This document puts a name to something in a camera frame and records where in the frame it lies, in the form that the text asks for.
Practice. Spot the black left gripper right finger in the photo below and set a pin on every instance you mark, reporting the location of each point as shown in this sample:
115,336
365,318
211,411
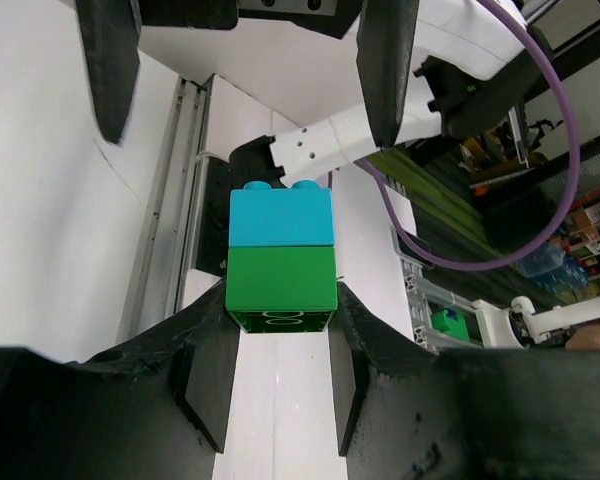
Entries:
402,412

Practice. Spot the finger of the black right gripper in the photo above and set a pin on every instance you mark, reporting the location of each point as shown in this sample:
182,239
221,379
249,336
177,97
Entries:
110,32
385,42

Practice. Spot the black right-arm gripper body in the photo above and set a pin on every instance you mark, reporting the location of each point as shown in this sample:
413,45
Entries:
330,18

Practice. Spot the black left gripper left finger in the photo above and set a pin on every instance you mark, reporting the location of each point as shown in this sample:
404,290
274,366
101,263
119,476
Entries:
154,407

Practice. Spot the green curved lego brick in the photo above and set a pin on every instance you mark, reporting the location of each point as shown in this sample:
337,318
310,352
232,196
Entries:
281,289

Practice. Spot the turquoise small lego brick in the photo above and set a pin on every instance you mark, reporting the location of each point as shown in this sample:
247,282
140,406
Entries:
263,216

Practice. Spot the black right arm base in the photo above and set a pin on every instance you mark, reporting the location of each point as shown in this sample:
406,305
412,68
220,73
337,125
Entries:
212,247

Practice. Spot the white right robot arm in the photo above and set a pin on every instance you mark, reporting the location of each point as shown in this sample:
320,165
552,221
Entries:
511,409

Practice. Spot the green printed part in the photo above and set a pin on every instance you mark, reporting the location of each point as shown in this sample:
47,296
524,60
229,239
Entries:
451,323

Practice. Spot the white humanoid robot background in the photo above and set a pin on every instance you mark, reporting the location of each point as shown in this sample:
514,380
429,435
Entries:
508,328

